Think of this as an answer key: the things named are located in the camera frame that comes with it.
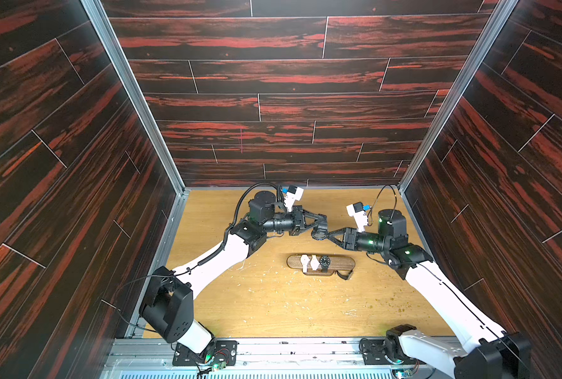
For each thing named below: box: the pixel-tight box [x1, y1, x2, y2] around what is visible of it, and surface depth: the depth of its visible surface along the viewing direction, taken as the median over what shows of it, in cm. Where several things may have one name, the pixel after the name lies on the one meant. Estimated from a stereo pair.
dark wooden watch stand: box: [286, 254, 356, 277], surface depth 88 cm
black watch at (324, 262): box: [318, 255, 332, 273], surface depth 87 cm
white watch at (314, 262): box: [310, 254, 321, 271], surface depth 86 cm
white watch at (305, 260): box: [300, 254, 311, 274], surface depth 87 cm
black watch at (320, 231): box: [310, 222, 330, 241], surface depth 70 cm
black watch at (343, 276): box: [333, 269, 354, 281], surface depth 90 cm
